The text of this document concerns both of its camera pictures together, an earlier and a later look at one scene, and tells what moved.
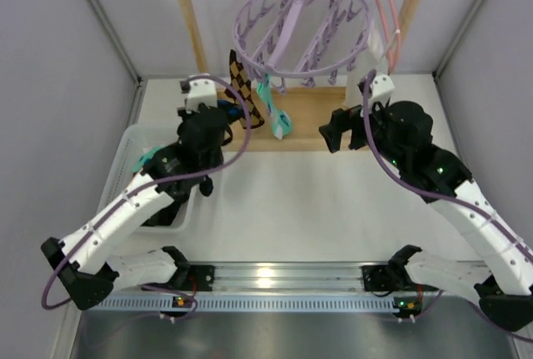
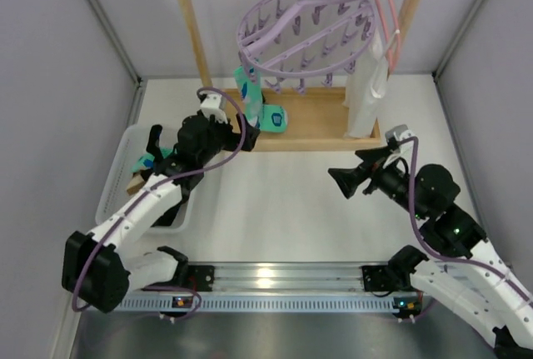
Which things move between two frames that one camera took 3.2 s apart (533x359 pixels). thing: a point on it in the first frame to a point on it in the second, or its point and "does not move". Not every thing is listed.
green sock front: (146, 157) does not move
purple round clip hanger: (307, 27) does not move
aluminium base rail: (289, 278) does not move
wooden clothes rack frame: (308, 106) does not move
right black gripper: (356, 127) to (376, 170)
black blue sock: (231, 112) to (156, 162)
